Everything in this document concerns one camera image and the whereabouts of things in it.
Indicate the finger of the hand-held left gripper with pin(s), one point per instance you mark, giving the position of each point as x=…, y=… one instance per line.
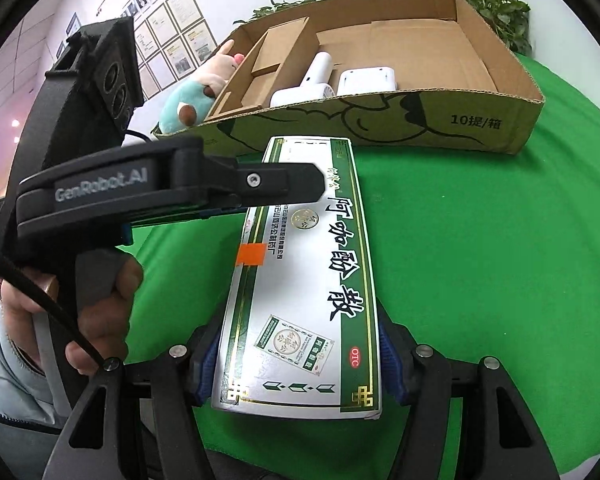
x=280, y=182

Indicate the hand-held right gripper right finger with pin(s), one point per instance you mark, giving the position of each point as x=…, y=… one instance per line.
x=390, y=360

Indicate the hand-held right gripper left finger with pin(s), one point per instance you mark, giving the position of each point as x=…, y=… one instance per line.
x=207, y=360

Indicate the green and white medicine box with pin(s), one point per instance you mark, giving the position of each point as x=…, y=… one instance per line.
x=300, y=285

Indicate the white cylindrical handheld appliance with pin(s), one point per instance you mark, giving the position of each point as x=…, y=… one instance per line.
x=320, y=70

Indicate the small brown cardboard box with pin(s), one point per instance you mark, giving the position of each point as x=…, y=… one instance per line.
x=280, y=45

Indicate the large cardboard box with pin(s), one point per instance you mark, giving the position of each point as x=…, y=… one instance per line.
x=430, y=125

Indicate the person's left forearm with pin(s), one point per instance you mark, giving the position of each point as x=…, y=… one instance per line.
x=15, y=375

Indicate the person's left hand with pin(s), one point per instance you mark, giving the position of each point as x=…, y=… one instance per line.
x=110, y=320

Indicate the pink and teal plush pig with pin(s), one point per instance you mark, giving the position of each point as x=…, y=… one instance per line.
x=190, y=97

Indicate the green tablecloth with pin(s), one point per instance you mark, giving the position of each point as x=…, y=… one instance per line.
x=480, y=260

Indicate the bushy green potted plant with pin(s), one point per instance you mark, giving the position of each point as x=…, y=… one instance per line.
x=270, y=10

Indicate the small-leaved green potted plant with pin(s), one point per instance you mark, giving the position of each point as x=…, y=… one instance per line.
x=495, y=5

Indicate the row of framed wall certificates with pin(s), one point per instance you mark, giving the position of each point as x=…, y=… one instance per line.
x=175, y=25

